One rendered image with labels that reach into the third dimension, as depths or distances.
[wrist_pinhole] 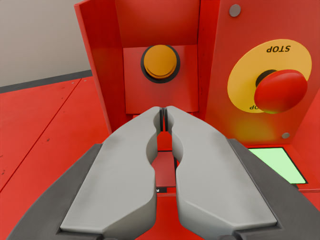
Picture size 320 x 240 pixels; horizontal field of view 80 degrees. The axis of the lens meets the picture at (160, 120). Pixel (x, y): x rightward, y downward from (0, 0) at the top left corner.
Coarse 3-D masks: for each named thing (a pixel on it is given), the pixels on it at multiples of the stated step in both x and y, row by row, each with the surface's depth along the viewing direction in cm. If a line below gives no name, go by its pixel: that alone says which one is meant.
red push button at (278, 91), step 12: (264, 72) 17; (276, 72) 15; (288, 72) 14; (264, 84) 15; (276, 84) 15; (288, 84) 15; (300, 84) 15; (264, 96) 15; (276, 96) 15; (288, 96) 15; (300, 96) 15; (264, 108) 16; (276, 108) 16; (288, 108) 16
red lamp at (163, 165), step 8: (160, 152) 22; (168, 152) 22; (160, 160) 21; (168, 160) 21; (160, 168) 20; (168, 168) 20; (160, 176) 20; (168, 176) 20; (160, 184) 19; (168, 184) 19
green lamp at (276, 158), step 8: (256, 152) 22; (264, 152) 22; (272, 152) 21; (280, 152) 21; (264, 160) 21; (272, 160) 21; (280, 160) 21; (288, 160) 20; (272, 168) 20; (280, 168) 20; (288, 168) 20; (288, 176) 19; (296, 176) 19
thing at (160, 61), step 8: (152, 48) 22; (160, 48) 22; (168, 48) 22; (152, 56) 22; (160, 56) 22; (168, 56) 22; (144, 64) 22; (152, 64) 22; (160, 64) 22; (168, 64) 22; (152, 72) 22; (160, 72) 22; (168, 72) 22
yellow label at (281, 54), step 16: (256, 48) 16; (272, 48) 16; (288, 48) 16; (304, 48) 16; (240, 64) 17; (256, 64) 17; (272, 64) 17; (288, 64) 17; (304, 64) 17; (240, 80) 18; (240, 96) 19; (256, 112) 20
